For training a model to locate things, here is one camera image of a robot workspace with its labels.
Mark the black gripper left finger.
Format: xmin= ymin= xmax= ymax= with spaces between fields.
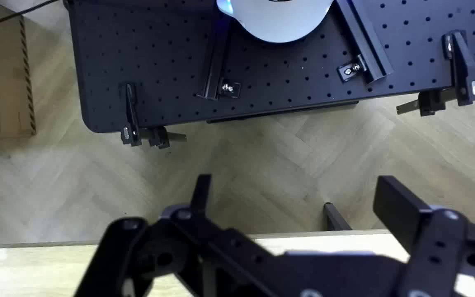
xmin=72 ymin=172 xmax=326 ymax=297

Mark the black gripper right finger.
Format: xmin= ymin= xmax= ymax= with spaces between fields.
xmin=372 ymin=174 xmax=475 ymax=297

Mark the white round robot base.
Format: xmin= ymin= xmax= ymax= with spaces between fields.
xmin=214 ymin=0 xmax=334 ymax=44

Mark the black bar clamp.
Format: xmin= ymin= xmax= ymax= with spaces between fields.
xmin=394 ymin=29 xmax=475 ymax=116
xmin=117 ymin=80 xmax=188 ymax=149

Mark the black perforated mounting board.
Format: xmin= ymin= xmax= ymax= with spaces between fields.
xmin=62 ymin=0 xmax=475 ymax=134

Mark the short black extrusion rail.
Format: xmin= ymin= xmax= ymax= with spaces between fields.
xmin=194 ymin=14 xmax=234 ymax=101

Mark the striped black-white cord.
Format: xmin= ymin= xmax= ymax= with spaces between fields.
xmin=16 ymin=14 xmax=38 ymax=136

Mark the long black extrusion rail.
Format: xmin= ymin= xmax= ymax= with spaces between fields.
xmin=333 ymin=0 xmax=392 ymax=83

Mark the thin black cable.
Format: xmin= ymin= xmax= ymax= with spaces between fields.
xmin=0 ymin=0 xmax=59 ymax=32

